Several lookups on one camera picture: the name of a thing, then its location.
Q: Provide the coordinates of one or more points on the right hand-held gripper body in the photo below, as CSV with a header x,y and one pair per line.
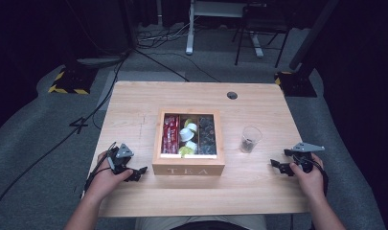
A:
x,y
305,153

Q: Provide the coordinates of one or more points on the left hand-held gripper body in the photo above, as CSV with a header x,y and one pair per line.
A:
x,y
119,158

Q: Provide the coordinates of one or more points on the clear glass cup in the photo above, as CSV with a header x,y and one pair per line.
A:
x,y
255,134

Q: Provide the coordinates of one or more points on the wooden tea box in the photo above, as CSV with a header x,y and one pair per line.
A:
x,y
188,167

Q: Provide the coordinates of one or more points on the person's right hand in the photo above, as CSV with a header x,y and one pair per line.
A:
x,y
309,180

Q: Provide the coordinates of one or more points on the person's left hand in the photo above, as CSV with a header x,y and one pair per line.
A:
x,y
105,182

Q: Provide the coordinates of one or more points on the bundle of red stick packets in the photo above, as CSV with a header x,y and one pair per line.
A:
x,y
170,134

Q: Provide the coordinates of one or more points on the green lidded creamer cup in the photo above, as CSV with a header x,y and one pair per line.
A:
x,y
187,122
186,151

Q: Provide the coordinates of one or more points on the white creamer cup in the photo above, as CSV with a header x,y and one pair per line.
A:
x,y
186,135
191,145
192,127

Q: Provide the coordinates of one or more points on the striped black stand base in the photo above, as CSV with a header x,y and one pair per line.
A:
x,y
297,84
73,80

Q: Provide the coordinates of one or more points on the pile of dark packets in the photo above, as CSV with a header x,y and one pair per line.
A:
x,y
207,135

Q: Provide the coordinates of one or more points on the person's dark shirt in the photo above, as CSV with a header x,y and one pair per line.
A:
x,y
214,225

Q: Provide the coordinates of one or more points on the grey flat stand foot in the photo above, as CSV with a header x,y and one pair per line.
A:
x,y
99,60

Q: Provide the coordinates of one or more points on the dark slanted pole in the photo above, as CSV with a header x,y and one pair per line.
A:
x,y
313,35

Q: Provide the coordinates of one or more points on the black metal chair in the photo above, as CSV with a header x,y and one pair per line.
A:
x,y
262,22

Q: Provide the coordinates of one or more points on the white desk frame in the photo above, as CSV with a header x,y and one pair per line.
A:
x,y
190,32

